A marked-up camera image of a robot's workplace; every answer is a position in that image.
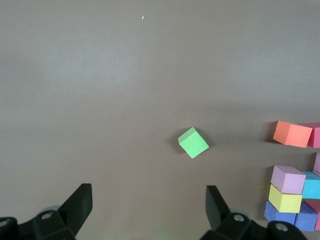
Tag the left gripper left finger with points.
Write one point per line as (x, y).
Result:
(77, 212)

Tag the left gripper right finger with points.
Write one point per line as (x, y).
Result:
(216, 212)

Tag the purple foam cube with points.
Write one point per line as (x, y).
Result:
(278, 215)
(306, 218)

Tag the yellow foam cube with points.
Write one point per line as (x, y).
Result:
(285, 200)

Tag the pink foam cube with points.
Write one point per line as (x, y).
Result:
(287, 179)
(317, 162)

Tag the blue foam cube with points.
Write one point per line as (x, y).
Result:
(311, 186)

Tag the red foam cube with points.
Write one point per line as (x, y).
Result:
(315, 212)
(315, 136)

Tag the orange foam cube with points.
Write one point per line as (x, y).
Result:
(292, 134)

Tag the green foam cube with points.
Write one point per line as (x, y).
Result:
(193, 143)

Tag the brown table cover sheet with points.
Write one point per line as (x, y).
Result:
(125, 100)

